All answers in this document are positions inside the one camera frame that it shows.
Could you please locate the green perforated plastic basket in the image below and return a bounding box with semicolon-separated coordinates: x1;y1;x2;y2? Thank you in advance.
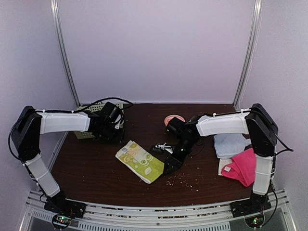
75;102;124;139

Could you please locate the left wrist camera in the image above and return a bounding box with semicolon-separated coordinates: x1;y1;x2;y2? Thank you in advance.
114;113;124;129

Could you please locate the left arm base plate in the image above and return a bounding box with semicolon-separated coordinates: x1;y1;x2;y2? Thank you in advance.
44;199;86;230

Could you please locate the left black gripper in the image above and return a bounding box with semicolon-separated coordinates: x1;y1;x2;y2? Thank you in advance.
97;123;125;144

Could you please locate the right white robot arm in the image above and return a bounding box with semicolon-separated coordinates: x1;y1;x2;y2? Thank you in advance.
163;103;278;213

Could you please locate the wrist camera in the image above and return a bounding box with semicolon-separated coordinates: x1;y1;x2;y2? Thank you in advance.
114;113;124;129
150;143;175;154

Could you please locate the aluminium frame post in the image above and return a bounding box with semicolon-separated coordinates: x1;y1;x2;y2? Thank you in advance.
50;0;80;106
233;0;263;109

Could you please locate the left aluminium frame post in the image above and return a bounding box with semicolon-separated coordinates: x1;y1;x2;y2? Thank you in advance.
50;0;80;106

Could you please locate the green lemon pattern towel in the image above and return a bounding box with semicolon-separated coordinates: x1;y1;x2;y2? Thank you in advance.
115;141;164;184

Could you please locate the cream white towel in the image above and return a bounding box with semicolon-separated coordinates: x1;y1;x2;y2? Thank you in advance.
218;158;232;176

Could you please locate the pink towel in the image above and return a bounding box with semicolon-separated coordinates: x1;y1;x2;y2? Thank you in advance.
221;148;257;187

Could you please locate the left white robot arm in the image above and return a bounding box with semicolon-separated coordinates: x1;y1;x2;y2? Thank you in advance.
8;102;124;214

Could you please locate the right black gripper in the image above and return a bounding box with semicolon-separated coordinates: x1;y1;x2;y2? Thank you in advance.
163;137;198;176

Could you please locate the light blue towel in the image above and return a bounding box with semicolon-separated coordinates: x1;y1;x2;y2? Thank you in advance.
213;133;251;159

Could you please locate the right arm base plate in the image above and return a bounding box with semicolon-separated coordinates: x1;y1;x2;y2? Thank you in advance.
230;199;271;229

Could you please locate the right aluminium frame post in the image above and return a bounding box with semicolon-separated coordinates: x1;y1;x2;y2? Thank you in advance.
233;0;263;109

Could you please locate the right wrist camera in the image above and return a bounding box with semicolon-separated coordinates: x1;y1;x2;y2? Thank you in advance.
150;143;175;154

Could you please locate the red white patterned bowl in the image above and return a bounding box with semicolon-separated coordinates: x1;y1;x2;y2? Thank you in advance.
164;115;186;127

